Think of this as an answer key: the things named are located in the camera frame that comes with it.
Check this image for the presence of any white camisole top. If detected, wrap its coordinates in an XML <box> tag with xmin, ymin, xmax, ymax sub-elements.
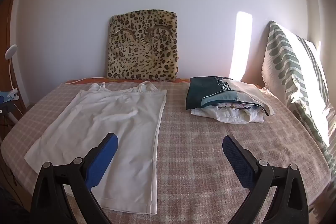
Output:
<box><xmin>24</xmin><ymin>81</ymin><xmax>168</xmax><ymax>215</ymax></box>

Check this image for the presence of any white clip lamp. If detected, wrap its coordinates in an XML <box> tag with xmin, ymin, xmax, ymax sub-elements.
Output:
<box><xmin>0</xmin><ymin>44</ymin><xmax>20</xmax><ymax>104</ymax></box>

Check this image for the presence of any green patterned white pillow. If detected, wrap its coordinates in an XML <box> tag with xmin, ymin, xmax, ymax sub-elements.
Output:
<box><xmin>262</xmin><ymin>21</ymin><xmax>336</xmax><ymax>172</ymax></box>

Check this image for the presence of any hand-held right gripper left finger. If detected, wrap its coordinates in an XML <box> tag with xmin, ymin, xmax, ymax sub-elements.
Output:
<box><xmin>31</xmin><ymin>133</ymin><xmax>118</xmax><ymax>224</ymax></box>

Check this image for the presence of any white folded garment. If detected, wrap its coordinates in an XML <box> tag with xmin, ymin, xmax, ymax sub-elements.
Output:
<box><xmin>191</xmin><ymin>103</ymin><xmax>264</xmax><ymax>125</ymax></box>

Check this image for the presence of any pink checked blanket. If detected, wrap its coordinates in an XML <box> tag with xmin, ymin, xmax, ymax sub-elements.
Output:
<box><xmin>0</xmin><ymin>81</ymin><xmax>332</xmax><ymax>224</ymax></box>

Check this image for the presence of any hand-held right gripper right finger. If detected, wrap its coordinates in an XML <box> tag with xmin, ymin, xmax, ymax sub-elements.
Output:
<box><xmin>222</xmin><ymin>135</ymin><xmax>310</xmax><ymax>224</ymax></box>

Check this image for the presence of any dark green printed folded garment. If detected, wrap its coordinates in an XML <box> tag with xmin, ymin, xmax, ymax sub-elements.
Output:
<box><xmin>186</xmin><ymin>76</ymin><xmax>275</xmax><ymax>116</ymax></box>

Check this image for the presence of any leopard print bag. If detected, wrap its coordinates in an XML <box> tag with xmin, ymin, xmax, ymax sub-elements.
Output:
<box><xmin>106</xmin><ymin>10</ymin><xmax>179</xmax><ymax>81</ymax></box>

